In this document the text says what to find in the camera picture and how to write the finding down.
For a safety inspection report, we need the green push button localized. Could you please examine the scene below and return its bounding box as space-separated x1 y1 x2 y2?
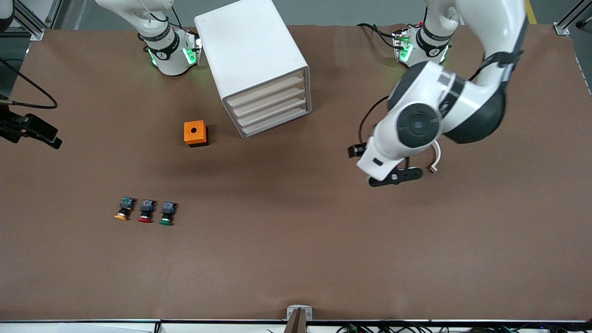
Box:
159 201 178 226

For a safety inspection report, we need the yellow push button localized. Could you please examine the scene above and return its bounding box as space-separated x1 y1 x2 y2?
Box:
114 197 136 221

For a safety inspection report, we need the red push button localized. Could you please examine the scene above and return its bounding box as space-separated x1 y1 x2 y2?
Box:
138 199 156 224

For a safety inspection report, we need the white semicircular pipe clamp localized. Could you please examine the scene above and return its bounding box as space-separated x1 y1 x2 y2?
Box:
428 140 442 174

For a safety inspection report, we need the brown table cover mat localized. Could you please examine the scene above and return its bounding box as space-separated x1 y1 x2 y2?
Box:
0 24 592 322

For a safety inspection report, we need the aluminium frame profile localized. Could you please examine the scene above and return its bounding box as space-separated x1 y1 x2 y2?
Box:
554 0 592 36
14 0 63 41

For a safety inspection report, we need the orange button enclosure box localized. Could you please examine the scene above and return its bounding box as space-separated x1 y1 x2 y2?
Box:
184 120 209 148

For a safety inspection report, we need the metal bracket with brown post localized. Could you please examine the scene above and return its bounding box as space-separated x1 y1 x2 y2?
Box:
286 305 313 333

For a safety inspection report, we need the black cable bundle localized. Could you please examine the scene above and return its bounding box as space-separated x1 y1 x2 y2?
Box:
337 321 592 333

